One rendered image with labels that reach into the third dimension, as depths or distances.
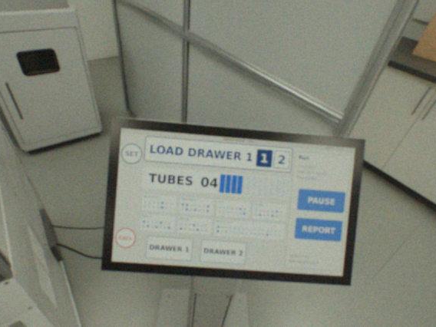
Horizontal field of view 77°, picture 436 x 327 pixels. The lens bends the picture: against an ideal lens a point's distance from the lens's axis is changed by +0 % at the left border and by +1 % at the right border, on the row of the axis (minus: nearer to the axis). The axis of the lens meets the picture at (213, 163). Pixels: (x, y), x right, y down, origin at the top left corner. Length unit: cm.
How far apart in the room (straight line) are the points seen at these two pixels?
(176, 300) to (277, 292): 55
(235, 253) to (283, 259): 10
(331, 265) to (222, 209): 26
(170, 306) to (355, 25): 142
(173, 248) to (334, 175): 36
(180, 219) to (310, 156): 29
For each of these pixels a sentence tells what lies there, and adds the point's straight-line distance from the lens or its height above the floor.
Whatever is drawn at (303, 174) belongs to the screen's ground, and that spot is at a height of 114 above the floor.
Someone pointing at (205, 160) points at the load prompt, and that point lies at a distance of 55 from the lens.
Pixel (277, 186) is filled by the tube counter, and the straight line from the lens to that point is 57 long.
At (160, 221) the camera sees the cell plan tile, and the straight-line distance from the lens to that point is 57.
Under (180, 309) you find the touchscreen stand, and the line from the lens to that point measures 156.
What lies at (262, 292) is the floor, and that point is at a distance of 169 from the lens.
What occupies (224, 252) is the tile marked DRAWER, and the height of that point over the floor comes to 100.
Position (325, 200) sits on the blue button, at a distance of 61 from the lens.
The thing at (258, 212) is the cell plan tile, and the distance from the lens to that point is 57.
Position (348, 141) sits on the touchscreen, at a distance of 63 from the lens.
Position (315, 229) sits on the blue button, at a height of 105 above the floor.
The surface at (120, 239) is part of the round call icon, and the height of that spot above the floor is 101.
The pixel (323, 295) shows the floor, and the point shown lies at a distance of 180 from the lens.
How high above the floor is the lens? 151
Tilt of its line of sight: 42 degrees down
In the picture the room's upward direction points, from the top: 7 degrees clockwise
